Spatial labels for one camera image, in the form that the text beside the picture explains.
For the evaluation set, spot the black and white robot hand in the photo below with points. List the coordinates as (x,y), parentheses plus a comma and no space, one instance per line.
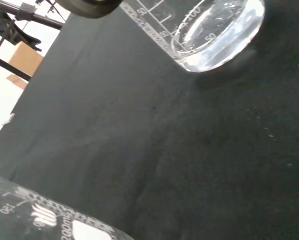
(89,8)

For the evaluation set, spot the black tripod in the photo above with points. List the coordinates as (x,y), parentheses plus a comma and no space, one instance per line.
(43,20)

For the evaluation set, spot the brown cardboard box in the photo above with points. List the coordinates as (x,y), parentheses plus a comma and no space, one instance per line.
(27,58)

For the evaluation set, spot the clear cloth clip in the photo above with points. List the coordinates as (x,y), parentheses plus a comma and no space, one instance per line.
(11,118)

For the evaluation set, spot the black cloth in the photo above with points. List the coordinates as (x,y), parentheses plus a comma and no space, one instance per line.
(164,137)

